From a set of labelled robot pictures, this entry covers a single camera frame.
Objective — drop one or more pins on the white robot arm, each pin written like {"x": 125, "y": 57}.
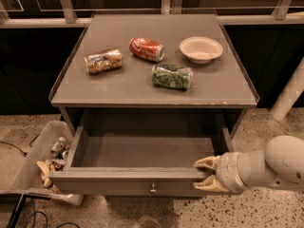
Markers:
{"x": 279, "y": 166}

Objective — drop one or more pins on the crumpled tan paper bag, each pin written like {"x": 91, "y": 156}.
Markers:
{"x": 49, "y": 166}

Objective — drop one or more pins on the grey drawer cabinet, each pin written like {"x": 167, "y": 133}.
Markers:
{"x": 222, "y": 83}

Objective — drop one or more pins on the clear plastic trash bin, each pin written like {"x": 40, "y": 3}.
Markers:
{"x": 28, "y": 180}

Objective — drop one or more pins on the grey top drawer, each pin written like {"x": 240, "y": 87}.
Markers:
{"x": 142, "y": 154}

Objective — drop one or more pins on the green can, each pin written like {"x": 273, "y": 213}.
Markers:
{"x": 172, "y": 76}

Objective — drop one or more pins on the white paper bowl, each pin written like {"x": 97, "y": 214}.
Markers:
{"x": 200, "y": 50}

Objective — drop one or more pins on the gold brown can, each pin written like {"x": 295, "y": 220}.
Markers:
{"x": 104, "y": 60}

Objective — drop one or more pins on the red soda can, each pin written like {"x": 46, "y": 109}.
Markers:
{"x": 147, "y": 49}

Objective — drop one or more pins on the small can in bin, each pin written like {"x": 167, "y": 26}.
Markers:
{"x": 59, "y": 146}

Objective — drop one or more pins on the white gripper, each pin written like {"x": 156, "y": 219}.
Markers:
{"x": 228, "y": 171}

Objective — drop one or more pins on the metal window railing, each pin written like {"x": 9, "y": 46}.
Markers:
{"x": 32, "y": 14}

